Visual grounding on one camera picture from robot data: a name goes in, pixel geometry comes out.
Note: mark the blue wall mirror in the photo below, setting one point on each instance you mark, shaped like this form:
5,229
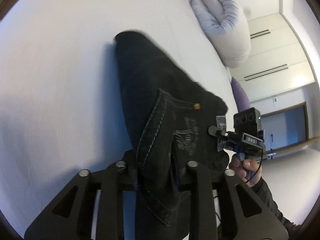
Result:
286,128

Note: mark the white bed sheet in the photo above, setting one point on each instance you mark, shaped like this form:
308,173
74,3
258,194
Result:
60,99

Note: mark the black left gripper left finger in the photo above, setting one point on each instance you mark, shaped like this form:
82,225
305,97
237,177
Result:
90,206

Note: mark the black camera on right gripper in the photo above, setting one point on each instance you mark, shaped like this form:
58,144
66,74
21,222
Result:
249,122

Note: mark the purple pillow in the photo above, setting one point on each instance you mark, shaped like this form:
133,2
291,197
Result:
240,97

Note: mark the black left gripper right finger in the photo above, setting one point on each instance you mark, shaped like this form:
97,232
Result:
223,207

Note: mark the black denim pants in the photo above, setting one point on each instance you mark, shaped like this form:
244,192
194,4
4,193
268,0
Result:
167,116

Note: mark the person's right hand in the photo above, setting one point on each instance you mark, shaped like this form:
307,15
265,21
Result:
248,170

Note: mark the dark right sleeve forearm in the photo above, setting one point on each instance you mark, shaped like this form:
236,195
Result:
263,192

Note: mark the white wardrobe doors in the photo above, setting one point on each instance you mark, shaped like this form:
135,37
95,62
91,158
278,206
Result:
278,61

